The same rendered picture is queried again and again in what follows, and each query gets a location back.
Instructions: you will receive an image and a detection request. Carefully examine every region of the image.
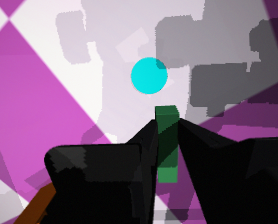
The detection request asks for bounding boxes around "cyan circle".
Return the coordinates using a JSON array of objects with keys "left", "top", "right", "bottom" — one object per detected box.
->
[{"left": 131, "top": 57, "right": 167, "bottom": 94}]

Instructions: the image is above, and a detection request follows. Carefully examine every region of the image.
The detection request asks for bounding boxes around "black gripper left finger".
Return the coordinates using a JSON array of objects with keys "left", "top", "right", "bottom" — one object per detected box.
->
[{"left": 44, "top": 119, "right": 159, "bottom": 224}]

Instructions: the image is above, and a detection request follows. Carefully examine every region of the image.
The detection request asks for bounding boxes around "green rectangular post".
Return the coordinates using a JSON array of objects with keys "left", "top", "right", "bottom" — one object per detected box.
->
[{"left": 155, "top": 105, "right": 180, "bottom": 183}]

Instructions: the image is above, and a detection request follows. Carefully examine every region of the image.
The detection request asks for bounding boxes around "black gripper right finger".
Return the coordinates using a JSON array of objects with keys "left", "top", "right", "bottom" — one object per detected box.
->
[{"left": 178, "top": 118, "right": 278, "bottom": 224}]

